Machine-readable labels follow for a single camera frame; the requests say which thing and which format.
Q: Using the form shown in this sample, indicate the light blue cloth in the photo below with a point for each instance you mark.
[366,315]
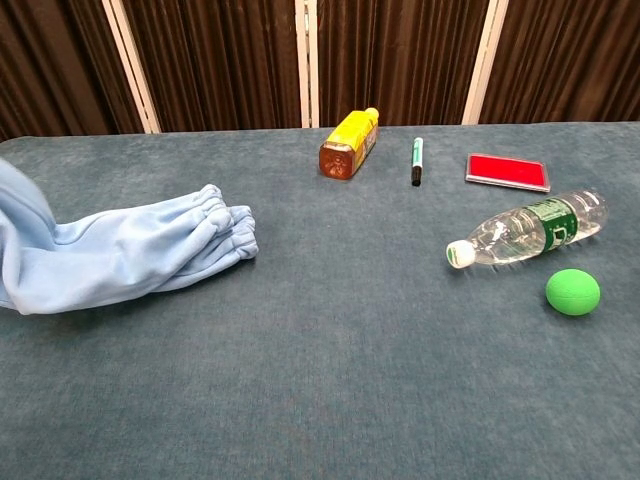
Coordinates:
[125,250]

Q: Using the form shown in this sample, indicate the amber tea bottle yellow label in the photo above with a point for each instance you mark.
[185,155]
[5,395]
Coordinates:
[350,140]

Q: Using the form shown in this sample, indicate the teal felt table cover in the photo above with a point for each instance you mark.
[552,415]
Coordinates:
[300,350]

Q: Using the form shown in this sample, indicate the green and white marker pen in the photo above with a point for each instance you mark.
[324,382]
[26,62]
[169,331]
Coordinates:
[417,155]

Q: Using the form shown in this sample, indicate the red ink pad case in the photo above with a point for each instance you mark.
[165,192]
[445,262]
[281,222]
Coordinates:
[505,172]

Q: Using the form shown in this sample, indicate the black curtain partition panel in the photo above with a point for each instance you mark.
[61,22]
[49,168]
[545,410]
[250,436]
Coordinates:
[225,60]
[400,60]
[575,60]
[50,60]

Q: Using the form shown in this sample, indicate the clear water bottle green label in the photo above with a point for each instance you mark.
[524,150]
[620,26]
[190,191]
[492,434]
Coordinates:
[525,230]

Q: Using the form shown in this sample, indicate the green foam ball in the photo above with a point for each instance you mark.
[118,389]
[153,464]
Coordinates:
[572,292]

